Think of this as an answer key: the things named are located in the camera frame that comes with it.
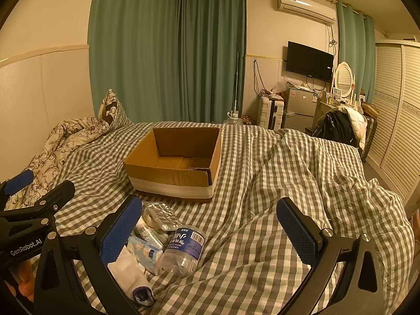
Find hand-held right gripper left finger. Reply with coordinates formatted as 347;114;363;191
33;194;143;315

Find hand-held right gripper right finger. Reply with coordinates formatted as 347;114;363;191
276;197;385;315

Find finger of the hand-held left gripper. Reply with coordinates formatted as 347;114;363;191
0;180;76;228
0;170;35;211

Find small white tube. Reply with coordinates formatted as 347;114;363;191
133;224;169;247

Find light blue tissue packet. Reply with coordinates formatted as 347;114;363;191
127;236;165;275

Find white tissue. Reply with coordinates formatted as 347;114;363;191
108;248;155;306

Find silver blister pack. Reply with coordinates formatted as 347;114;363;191
146;203;180;232

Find clear plastic water bottle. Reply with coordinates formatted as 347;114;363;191
157;225;207;277

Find cardboard box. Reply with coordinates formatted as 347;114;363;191
123;127;223;203

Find person's left hand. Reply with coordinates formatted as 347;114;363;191
7;259;35;302

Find floral quilt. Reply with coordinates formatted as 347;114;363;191
3;116;111;211

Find grey checked blanket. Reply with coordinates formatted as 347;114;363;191
29;121;416;315

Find checked pillow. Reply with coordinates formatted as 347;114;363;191
98;89;134;127

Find black jacket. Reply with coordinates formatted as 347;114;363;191
312;110;357;145

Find white suitcase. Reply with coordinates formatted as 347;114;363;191
258;97;285;130

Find silver mini fridge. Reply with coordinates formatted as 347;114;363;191
284;87;321;130

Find brown wooden chair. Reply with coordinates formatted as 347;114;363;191
359;103;379;162

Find white padded jacket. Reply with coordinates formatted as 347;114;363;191
332;105;368;150

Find clear water jug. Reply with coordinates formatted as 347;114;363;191
223;112;245;127

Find clear plastic bag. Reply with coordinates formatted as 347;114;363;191
270;78;291;95

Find white louvred wardrobe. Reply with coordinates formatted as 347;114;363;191
364;39;420;206

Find white oval mirror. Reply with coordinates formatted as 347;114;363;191
332;61;357;101

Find thin white pole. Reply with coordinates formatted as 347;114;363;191
231;52;240;116

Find green curtain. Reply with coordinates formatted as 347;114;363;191
336;0;376;104
88;0;184;124
177;0;247;127

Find white air conditioner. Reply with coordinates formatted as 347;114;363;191
276;0;338;25

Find hanging wall cables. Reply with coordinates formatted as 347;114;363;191
252;59;274;98

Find black wall television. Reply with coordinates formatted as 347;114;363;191
286;41;334;84

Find air conditioner cable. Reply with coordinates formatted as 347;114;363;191
326;23;338;57

